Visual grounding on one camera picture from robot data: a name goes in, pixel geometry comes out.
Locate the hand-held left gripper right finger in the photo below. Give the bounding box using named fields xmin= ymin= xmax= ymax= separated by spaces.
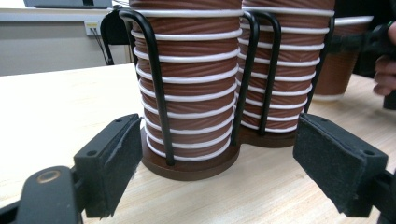
xmin=292 ymin=112 xmax=389 ymax=218

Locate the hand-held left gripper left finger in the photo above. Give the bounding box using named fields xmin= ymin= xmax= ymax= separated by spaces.
xmin=73 ymin=113 xmax=144 ymax=218

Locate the brown ribbed paper cup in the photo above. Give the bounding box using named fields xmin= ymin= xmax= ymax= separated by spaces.
xmin=312 ymin=15 xmax=375 ymax=102

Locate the stack of brown paper cups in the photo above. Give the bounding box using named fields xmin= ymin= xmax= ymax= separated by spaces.
xmin=129 ymin=0 xmax=245 ymax=162
xmin=235 ymin=0 xmax=336 ymax=133

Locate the black wire cup holder rack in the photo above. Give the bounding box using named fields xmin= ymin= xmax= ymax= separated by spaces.
xmin=118 ymin=7 xmax=336 ymax=181

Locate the black chair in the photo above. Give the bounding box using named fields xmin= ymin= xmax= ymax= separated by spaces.
xmin=100 ymin=6 xmax=139 ymax=66

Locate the black cable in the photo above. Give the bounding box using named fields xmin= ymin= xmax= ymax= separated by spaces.
xmin=92 ymin=29 xmax=110 ymax=65

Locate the white wall socket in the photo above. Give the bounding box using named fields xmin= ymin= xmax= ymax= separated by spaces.
xmin=83 ymin=21 xmax=102 ymax=36

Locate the white wall ledge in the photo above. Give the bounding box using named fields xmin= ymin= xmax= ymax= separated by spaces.
xmin=0 ymin=7 xmax=110 ymax=22

